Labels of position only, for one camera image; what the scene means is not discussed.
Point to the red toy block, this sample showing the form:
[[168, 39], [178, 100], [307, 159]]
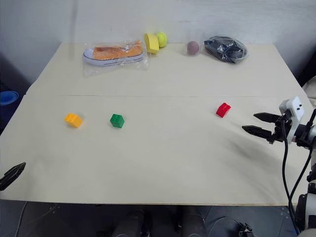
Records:
[[223, 110]]

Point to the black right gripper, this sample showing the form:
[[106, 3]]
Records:
[[280, 129]]

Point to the yellow toy block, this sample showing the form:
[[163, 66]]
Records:
[[73, 120]]

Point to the yellow-green tennis ball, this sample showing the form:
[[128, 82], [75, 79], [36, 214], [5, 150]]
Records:
[[162, 39]]

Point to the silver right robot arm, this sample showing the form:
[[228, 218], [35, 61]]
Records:
[[309, 158]]

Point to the black item in plastic bag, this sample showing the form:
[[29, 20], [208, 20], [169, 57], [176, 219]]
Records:
[[225, 49]]

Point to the orange sneaker in plastic bag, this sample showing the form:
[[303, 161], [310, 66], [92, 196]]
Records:
[[116, 53]]

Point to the green toy block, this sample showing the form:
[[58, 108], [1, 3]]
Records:
[[117, 120]]

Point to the blue plastic bowl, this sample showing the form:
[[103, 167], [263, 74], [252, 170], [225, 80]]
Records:
[[7, 97]]

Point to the dull purple ball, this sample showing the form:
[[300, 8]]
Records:
[[193, 48]]

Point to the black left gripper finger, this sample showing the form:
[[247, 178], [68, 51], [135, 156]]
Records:
[[11, 174]]

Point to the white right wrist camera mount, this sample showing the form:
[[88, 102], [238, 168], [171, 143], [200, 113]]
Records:
[[293, 116]]

